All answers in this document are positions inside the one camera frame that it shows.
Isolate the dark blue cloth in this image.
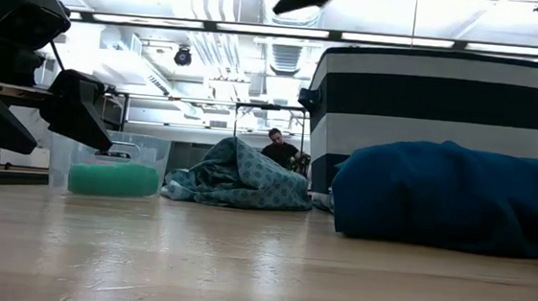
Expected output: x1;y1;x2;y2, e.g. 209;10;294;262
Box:
327;131;538;261

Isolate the blue patterned gown cloth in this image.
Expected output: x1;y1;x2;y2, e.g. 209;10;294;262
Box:
159;130;318;216

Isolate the green bandage roll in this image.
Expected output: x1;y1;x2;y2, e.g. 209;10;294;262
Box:
66;158;162;201

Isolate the black ceiling spotlight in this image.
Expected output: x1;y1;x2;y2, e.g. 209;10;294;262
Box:
173;44;195;67

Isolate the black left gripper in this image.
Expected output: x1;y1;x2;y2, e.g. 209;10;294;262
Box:
0;0;125;162

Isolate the navy white striped fabric bin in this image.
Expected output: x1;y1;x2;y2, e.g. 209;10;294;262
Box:
290;39;538;225

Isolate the person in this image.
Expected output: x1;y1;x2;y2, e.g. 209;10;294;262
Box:
258;126;314;176

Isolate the clear plastic bin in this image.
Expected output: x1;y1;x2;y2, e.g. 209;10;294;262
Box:
46;126;174;204

